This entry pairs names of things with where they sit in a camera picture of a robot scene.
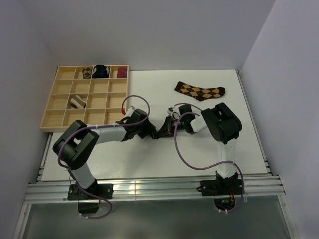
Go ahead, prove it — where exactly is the wooden compartment tray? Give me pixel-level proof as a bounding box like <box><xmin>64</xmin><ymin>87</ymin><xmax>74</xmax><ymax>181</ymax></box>
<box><xmin>40</xmin><ymin>65</ymin><xmax>130</xmax><ymax>132</ymax></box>

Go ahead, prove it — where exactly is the aluminium rail frame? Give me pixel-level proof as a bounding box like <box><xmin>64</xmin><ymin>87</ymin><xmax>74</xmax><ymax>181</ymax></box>
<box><xmin>17</xmin><ymin>70</ymin><xmax>300</xmax><ymax>239</ymax></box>

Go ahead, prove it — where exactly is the rolled red sock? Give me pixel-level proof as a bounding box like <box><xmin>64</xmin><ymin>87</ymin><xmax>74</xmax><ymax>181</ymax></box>
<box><xmin>117</xmin><ymin>67</ymin><xmax>128</xmax><ymax>78</ymax></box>

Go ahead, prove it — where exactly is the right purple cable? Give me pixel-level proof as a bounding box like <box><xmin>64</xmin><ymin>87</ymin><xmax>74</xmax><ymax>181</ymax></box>
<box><xmin>173</xmin><ymin>102</ymin><xmax>245</xmax><ymax>212</ymax></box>

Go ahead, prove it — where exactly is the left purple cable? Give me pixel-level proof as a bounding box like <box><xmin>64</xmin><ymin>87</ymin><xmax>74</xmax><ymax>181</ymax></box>
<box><xmin>57</xmin><ymin>95</ymin><xmax>151</xmax><ymax>220</ymax></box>

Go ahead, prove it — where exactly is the tan brown striped sock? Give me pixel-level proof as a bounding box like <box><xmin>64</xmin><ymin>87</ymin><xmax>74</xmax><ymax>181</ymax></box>
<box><xmin>70</xmin><ymin>95</ymin><xmax>87</xmax><ymax>109</ymax></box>

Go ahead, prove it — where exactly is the black white striped sock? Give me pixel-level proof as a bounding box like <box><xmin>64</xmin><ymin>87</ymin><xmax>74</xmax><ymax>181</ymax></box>
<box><xmin>150</xmin><ymin>130</ymin><xmax>161</xmax><ymax>139</ymax></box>

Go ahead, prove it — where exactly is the brown argyle sock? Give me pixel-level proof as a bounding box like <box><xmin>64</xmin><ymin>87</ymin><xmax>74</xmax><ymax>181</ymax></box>
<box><xmin>174</xmin><ymin>81</ymin><xmax>226</xmax><ymax>102</ymax></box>

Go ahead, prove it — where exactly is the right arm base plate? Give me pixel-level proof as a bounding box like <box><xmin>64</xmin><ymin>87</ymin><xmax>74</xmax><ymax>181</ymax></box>
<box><xmin>196</xmin><ymin>172</ymin><xmax>244</xmax><ymax>213</ymax></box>

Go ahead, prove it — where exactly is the rolled argyle sock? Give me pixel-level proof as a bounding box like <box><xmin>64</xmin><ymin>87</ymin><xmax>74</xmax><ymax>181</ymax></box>
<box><xmin>82</xmin><ymin>66</ymin><xmax>93</xmax><ymax>79</ymax></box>

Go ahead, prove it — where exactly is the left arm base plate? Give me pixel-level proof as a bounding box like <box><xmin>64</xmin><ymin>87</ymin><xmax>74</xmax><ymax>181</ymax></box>
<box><xmin>67</xmin><ymin>183</ymin><xmax>115</xmax><ymax>215</ymax></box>

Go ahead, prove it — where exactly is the purple cable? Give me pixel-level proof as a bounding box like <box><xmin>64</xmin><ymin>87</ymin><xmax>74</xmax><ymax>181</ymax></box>
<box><xmin>173</xmin><ymin>102</ymin><xmax>245</xmax><ymax>212</ymax></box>
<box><xmin>57</xmin><ymin>95</ymin><xmax>151</xmax><ymax>220</ymax></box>

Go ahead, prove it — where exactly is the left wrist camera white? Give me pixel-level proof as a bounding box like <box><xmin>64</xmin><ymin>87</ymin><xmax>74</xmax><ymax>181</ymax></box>
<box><xmin>121</xmin><ymin>106</ymin><xmax>136</xmax><ymax>117</ymax></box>

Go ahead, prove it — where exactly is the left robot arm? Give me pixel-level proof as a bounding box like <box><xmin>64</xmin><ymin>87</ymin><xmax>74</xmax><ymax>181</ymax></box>
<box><xmin>53</xmin><ymin>109</ymin><xmax>157</xmax><ymax>199</ymax></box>

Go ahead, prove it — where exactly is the rolled black blue sock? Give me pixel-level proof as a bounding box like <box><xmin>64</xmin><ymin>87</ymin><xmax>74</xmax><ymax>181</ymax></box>
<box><xmin>92</xmin><ymin>65</ymin><xmax>110</xmax><ymax>79</ymax></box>

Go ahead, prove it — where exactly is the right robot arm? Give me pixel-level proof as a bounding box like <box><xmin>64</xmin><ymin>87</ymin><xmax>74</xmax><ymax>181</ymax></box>
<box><xmin>157</xmin><ymin>103</ymin><xmax>242</xmax><ymax>194</ymax></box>

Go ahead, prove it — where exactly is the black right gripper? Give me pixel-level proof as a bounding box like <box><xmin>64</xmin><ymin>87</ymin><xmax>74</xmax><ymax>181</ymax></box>
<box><xmin>156</xmin><ymin>116</ymin><xmax>186</xmax><ymax>138</ymax></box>

